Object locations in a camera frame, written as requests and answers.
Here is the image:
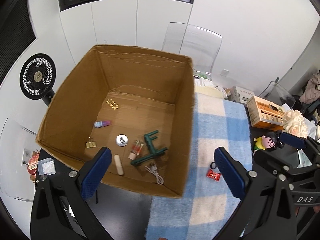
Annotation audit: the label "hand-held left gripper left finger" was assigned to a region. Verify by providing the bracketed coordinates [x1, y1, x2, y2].
[30, 147, 113, 240]

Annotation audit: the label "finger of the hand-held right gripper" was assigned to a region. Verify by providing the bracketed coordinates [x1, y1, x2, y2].
[279, 131, 320, 160]
[253, 150, 294, 180]

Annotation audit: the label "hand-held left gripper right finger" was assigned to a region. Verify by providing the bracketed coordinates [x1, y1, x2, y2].
[214, 147, 298, 240]

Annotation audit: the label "red candy packet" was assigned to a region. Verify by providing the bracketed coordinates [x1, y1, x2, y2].
[206, 169, 222, 181]

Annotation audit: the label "cream wooden stick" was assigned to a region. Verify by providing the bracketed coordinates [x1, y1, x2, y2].
[114, 154, 125, 176]

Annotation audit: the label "silver metal disc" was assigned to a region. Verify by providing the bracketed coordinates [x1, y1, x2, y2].
[116, 134, 129, 147]

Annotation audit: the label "small red bottle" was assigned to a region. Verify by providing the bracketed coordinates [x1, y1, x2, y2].
[128, 140, 145, 160]

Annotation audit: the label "white cable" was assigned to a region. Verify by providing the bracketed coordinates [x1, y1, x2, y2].
[145, 162, 165, 185]

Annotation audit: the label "gold star hair clip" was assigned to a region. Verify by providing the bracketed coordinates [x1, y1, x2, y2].
[105, 99, 120, 110]

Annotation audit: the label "brown cardboard box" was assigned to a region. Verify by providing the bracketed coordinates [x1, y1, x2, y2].
[35, 44, 196, 199]

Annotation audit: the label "cartoon boy figure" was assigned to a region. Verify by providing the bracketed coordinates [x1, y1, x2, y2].
[254, 132, 282, 153]

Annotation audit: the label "cream rose bouquet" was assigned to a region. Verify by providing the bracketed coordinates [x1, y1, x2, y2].
[281, 109, 317, 138]

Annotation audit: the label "orange cardboard box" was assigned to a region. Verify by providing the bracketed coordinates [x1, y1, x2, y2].
[246, 95, 292, 131]

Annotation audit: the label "blue checkered blanket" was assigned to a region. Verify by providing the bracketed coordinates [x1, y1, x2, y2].
[145, 92, 253, 240]

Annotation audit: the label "clear acrylic chair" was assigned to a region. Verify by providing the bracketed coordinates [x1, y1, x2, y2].
[0, 117, 38, 203]
[259, 80, 297, 105]
[161, 22, 223, 80]

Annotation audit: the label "small clear plastic box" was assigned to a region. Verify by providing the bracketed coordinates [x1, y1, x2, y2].
[37, 158, 55, 175]

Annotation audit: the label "pink clothes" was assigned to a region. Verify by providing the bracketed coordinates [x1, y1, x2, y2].
[299, 74, 320, 104]

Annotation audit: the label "colourful snack packets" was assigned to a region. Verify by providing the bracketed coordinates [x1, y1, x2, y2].
[25, 154, 42, 180]

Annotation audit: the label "white cardboard box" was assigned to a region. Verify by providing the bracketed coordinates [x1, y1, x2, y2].
[231, 85, 255, 103]

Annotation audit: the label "cream towel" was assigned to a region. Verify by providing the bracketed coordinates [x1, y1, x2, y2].
[195, 85, 225, 99]

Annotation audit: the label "white cloth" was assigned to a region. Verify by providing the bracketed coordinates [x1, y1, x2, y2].
[194, 77, 228, 90]

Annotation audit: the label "black desk fan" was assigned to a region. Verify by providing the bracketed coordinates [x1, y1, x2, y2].
[19, 52, 57, 107]

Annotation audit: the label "black window blind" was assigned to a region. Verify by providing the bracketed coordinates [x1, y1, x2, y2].
[0, 0, 37, 80]

